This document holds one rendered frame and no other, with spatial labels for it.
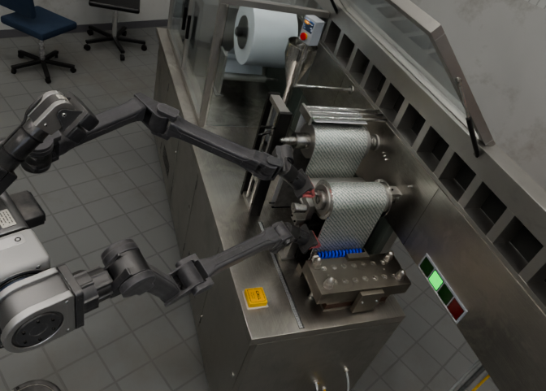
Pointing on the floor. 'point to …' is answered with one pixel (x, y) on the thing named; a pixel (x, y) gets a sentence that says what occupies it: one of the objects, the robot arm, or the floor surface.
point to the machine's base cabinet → (299, 364)
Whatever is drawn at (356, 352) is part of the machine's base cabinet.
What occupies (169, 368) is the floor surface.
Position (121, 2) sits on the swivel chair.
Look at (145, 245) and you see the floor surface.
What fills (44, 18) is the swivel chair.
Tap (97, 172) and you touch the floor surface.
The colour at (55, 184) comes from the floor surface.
